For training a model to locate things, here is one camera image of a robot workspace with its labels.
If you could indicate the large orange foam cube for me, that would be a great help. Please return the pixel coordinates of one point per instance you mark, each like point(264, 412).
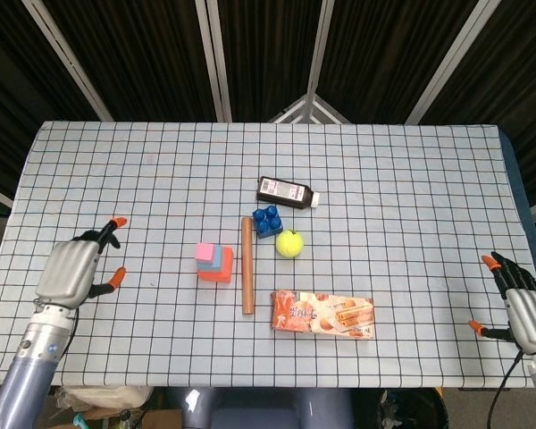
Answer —
point(228, 272)

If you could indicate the orange egg roll box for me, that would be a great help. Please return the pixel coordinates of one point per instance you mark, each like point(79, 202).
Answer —
point(321, 315)

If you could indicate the brown cardboard box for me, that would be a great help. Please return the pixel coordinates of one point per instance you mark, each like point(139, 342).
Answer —
point(161, 420)

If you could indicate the white plastic bag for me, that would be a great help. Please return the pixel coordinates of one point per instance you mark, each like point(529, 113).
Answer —
point(103, 395)

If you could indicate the blue-grey robot torso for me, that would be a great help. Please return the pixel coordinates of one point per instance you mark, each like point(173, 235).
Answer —
point(250, 411)

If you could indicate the medium blue foam cube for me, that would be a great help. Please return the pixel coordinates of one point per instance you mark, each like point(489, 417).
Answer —
point(218, 263)

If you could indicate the brown bottle white cap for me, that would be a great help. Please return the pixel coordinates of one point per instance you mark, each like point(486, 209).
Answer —
point(281, 191)

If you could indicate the white double partition post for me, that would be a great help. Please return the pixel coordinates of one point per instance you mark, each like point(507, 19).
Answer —
point(214, 58)

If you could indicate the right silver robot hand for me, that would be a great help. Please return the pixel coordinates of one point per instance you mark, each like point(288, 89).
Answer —
point(533, 319)

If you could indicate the white aluminium partition post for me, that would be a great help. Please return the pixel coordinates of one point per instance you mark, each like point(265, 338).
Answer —
point(317, 49)
point(67, 60)
point(455, 58)

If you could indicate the small pink foam cube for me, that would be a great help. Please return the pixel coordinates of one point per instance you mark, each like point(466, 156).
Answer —
point(204, 253)

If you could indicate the black trash bin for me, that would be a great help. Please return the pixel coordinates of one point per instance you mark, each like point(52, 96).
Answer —
point(420, 411)

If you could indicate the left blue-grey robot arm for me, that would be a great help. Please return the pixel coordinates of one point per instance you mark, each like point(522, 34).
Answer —
point(31, 357)

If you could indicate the white partition base foot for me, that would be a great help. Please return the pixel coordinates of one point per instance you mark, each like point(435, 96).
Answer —
point(310, 105)

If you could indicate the light checkered tablecloth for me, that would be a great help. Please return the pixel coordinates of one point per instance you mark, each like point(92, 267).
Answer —
point(384, 201)

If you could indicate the yellow tennis ball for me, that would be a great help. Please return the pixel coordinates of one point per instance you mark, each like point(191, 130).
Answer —
point(289, 244)

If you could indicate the brown wooden rod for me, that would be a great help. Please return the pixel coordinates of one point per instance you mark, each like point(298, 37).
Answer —
point(248, 268)

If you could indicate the blue studded toy brick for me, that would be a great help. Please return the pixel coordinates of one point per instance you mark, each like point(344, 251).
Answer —
point(268, 223)

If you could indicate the small teal plastic item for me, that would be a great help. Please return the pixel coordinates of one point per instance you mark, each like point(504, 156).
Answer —
point(79, 421)

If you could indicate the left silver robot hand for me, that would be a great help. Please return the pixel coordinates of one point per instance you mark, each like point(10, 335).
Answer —
point(69, 272)

